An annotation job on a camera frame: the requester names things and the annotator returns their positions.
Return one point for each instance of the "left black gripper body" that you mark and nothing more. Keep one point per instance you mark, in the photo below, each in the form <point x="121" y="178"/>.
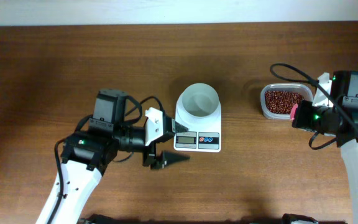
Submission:
<point x="148" y="157"/>

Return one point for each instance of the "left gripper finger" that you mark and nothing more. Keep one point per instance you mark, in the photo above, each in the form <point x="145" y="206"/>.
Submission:
<point x="178" y="128"/>
<point x="169" y="158"/>

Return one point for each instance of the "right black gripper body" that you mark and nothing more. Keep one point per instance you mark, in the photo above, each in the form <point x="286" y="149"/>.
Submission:
<point x="311" y="117"/>

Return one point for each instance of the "pink measuring scoop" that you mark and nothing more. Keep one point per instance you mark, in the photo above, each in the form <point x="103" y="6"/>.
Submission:
<point x="293" y="111"/>

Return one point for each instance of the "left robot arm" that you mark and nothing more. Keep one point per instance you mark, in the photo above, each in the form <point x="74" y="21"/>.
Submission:
<point x="118" y="123"/>

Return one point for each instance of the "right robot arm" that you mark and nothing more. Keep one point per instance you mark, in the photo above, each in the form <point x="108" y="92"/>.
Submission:
<point x="340" y="91"/>

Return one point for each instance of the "white digital kitchen scale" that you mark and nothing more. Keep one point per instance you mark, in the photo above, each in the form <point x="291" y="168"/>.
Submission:
<point x="204" y="132"/>

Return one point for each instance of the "red beans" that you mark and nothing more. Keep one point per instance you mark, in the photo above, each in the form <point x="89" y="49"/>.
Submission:
<point x="281" y="102"/>

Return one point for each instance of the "clear plastic bean container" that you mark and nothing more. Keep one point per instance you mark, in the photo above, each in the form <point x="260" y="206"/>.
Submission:
<point x="297" y="88"/>

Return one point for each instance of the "white round bowl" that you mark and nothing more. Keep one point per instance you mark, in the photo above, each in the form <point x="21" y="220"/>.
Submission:
<point x="200" y="100"/>

